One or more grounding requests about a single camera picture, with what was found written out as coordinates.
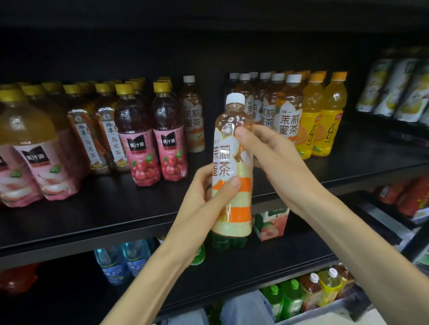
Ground row of orange juice bottles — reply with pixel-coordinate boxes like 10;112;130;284
294;70;348;160

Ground green tea bottle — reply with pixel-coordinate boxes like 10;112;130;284
280;279;306;319
260;284;285;323

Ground black side shelving unit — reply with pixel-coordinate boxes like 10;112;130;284
345;110;429;265

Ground striped-label tea bottle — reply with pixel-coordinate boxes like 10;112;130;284
178;75;206;154
210;93;255;239

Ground group of oolong tea bottles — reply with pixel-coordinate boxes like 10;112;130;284
63;79;130;175

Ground yellow tea bottle white cap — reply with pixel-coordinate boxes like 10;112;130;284
317;267;343;307

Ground person's right forearm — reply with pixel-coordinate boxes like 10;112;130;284
302;190;429;325

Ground group of peach juice bottles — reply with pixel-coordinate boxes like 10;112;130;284
0;80;89;208

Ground white drink pouch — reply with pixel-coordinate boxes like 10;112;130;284
394;63;429;123
355;58;395;113
373;58;420;117

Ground red snack packet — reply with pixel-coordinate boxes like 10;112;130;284
396;177;429;217
376;181;409;205

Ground person's left hand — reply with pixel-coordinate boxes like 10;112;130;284
163;163;242;266

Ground brown tea bottle red cap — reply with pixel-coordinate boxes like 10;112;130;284
333;262;355;299

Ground person's right hand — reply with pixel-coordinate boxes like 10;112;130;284
235;124;331;219

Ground person's left forearm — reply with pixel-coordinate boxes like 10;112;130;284
101;245;193;325

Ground group of red juice bottles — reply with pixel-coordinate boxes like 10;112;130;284
114;77;188;187

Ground peach drink carton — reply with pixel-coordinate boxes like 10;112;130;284
253;207;290;242

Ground brown tea bottle white cap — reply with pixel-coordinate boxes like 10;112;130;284
299;273;324;312

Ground row of white-capped tea bottles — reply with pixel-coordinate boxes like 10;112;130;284
225;71;304;143

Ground red drink bottle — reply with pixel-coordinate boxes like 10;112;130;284
0;264;40;296

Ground blue water bottle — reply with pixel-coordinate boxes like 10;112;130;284
94;245;131;286
123;239;152;277

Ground person's blue jeans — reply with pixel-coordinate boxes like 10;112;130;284
160;290;276;325

